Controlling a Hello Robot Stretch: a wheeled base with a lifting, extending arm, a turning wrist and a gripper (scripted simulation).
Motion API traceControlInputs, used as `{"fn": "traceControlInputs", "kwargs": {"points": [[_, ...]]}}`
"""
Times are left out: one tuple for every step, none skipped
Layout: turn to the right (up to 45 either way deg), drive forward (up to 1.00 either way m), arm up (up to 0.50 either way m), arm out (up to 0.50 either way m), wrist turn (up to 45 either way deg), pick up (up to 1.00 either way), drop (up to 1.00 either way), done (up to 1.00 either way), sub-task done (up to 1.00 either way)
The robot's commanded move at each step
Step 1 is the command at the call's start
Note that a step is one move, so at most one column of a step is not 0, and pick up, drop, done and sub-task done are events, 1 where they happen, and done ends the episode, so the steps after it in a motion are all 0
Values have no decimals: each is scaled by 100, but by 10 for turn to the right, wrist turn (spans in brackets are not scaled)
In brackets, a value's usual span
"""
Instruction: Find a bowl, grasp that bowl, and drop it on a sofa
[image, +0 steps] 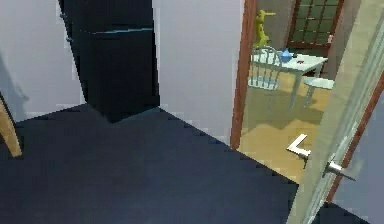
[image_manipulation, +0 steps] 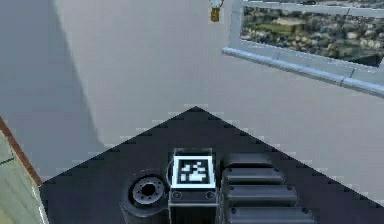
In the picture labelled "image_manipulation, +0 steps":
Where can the white and gold wall lamp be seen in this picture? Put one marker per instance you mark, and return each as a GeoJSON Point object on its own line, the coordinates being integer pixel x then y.
{"type": "Point", "coordinates": [215, 13]}

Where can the pale green cupboard brown edge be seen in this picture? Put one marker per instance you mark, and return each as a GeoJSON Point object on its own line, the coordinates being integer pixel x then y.
{"type": "Point", "coordinates": [15, 180]}

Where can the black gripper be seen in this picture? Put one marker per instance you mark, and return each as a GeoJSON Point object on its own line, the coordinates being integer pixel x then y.
{"type": "Point", "coordinates": [146, 191]}

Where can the white framed window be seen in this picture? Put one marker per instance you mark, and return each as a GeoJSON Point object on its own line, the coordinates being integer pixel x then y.
{"type": "Point", "coordinates": [310, 36]}

